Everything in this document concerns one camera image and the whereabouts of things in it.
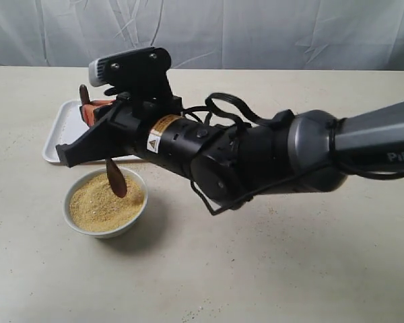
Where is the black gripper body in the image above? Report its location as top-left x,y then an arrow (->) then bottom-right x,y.
106,94 -> 222,175

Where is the dark brown wooden spoon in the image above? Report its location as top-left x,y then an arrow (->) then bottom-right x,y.
79,84 -> 127,198

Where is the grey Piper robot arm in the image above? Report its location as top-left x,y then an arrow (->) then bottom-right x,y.
56,93 -> 404,215

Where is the yellow-brown granular powder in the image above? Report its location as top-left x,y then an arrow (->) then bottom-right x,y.
68,172 -> 145,233

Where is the white rectangular plastic tray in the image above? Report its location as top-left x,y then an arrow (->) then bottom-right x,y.
42,99 -> 149,166

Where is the white ceramic bowl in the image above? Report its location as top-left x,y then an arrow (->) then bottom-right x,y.
63,167 -> 149,239

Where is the grey wrinkled backdrop curtain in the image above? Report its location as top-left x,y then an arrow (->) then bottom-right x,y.
0,1 -> 404,70

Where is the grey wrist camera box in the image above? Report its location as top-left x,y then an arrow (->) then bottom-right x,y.
88,47 -> 172,101

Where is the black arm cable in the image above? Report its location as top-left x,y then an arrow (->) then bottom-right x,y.
184,92 -> 404,216

